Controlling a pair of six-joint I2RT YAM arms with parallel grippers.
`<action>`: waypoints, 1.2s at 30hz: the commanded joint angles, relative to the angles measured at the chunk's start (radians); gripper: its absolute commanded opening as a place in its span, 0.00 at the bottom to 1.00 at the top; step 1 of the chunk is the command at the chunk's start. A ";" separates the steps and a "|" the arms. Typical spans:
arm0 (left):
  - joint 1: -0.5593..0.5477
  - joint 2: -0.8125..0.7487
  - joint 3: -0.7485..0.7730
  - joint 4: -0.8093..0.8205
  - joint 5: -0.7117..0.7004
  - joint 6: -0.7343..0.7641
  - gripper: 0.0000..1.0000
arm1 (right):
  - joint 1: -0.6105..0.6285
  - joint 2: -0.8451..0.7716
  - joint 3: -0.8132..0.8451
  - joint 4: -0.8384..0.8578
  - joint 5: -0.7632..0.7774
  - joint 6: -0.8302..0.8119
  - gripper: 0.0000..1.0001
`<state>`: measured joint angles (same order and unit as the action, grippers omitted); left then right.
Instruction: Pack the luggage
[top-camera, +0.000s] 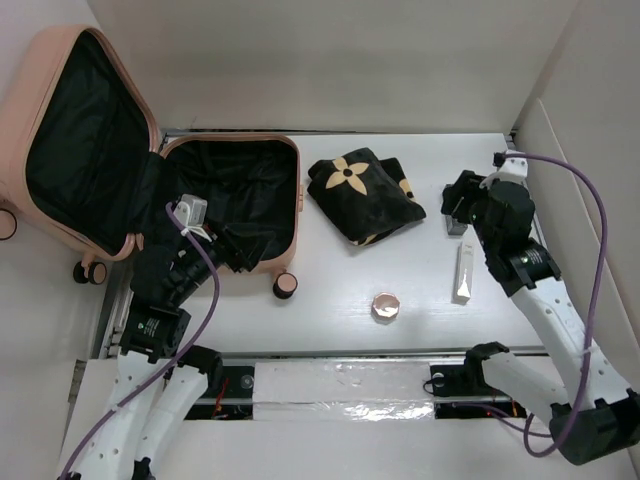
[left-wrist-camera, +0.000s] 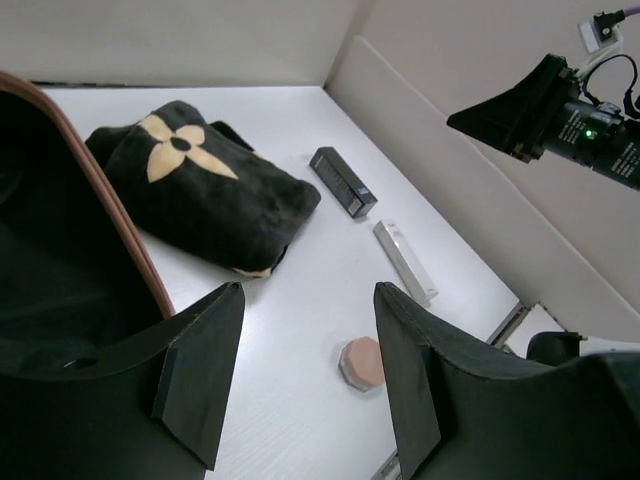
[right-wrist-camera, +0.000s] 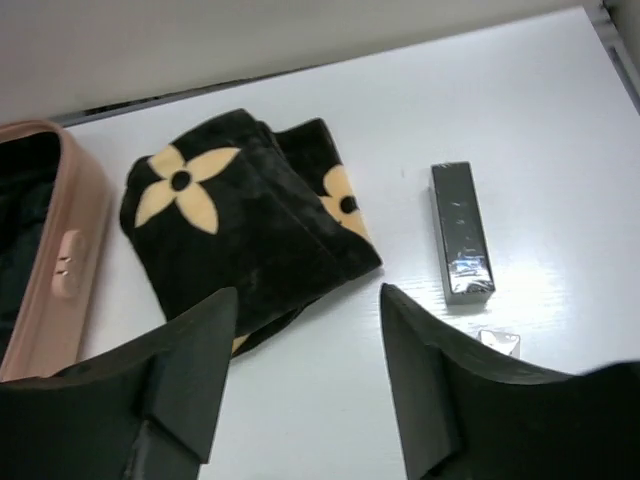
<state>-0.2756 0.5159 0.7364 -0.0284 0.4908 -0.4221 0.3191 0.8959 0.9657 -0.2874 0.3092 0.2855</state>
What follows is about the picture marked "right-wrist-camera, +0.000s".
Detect pink hard-shell suitcase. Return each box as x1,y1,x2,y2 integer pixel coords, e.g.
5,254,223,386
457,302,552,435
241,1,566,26
1,120,112,382

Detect black glossy rectangular box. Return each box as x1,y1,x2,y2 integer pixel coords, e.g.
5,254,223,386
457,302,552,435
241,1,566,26
429,162,496,306

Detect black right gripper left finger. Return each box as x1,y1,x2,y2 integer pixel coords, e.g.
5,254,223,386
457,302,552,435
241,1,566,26
1,288,238,479

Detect small clear plastic packet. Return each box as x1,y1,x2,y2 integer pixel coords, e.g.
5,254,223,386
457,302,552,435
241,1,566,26
478,329,521,359

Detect black towel with cream flowers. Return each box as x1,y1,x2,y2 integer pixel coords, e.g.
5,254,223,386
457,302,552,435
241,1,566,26
120,109,382,356

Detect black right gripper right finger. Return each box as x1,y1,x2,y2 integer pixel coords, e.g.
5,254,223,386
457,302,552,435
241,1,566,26
380,284,639,479

